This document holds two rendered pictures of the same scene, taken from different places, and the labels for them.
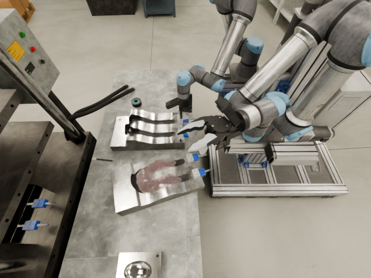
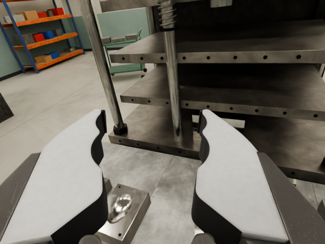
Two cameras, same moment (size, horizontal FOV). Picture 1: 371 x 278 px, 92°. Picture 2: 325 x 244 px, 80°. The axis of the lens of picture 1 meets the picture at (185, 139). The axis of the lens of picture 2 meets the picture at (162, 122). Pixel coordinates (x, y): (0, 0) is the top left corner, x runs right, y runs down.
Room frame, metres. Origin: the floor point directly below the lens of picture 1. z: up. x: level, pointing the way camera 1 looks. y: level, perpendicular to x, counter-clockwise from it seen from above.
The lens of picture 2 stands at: (0.33, -0.09, 1.52)
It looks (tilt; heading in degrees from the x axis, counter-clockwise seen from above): 32 degrees down; 119
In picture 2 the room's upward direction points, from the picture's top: 8 degrees counter-clockwise
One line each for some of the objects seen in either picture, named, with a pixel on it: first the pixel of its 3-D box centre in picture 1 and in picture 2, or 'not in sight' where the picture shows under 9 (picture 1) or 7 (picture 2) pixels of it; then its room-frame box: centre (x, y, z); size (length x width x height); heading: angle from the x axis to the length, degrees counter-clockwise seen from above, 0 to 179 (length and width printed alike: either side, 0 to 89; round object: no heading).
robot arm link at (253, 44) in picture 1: (251, 49); not in sight; (1.14, -0.44, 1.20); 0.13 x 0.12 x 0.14; 51
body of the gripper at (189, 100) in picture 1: (185, 102); not in sight; (0.79, 0.00, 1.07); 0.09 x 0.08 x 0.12; 92
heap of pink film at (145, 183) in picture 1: (157, 174); not in sight; (0.39, 0.16, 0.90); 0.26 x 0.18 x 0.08; 109
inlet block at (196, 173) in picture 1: (202, 171); not in sight; (0.42, -0.11, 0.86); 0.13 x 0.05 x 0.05; 109
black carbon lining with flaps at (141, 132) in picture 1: (149, 126); not in sight; (0.72, 0.24, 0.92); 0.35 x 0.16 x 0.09; 92
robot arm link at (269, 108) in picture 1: (265, 110); not in sight; (0.41, -0.27, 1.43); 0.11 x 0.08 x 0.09; 116
